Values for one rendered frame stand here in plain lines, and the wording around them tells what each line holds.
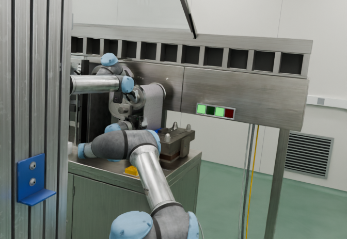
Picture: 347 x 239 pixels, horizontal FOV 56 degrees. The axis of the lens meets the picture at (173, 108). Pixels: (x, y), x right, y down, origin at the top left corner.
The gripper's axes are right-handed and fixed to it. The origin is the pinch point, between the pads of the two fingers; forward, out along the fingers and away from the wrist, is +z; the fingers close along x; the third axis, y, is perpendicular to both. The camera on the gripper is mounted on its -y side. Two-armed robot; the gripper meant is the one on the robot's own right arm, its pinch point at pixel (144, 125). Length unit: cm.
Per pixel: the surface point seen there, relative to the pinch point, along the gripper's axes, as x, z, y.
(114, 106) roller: 19.4, -3.3, 8.6
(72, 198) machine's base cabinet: 27, -30, -42
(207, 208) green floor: -5, 136, -109
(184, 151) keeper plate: -21.9, 10.7, -14.4
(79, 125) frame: 34.2, -16.4, -3.0
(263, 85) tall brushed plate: -60, 30, 28
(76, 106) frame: 38.1, -15.5, 7.4
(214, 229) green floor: -23, 100, -109
